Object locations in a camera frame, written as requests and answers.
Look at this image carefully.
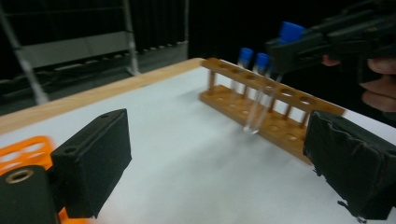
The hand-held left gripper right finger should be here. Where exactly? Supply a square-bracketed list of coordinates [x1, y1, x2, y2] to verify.
[303, 110, 396, 221]

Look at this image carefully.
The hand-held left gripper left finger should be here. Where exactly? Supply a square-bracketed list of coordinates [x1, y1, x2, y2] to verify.
[50, 107, 133, 219]

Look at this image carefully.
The blue-capped glass test tube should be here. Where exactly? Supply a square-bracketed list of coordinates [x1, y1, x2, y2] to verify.
[230, 47, 255, 94]
[243, 21, 306, 135]
[246, 52, 271, 108]

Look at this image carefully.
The orange plastic test tube rack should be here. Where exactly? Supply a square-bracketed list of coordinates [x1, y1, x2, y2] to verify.
[0, 135, 94, 224]

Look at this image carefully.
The wooden test tube rack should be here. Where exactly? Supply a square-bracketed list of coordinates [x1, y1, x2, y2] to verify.
[198, 57, 347, 166]

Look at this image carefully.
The white table mat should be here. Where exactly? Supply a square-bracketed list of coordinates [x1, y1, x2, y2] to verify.
[0, 66, 396, 224]

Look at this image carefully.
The grey metal stand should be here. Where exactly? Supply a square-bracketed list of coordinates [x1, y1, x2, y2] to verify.
[0, 0, 141, 105]

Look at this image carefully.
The black curtain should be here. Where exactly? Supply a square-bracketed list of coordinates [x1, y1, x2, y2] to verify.
[127, 0, 191, 52]

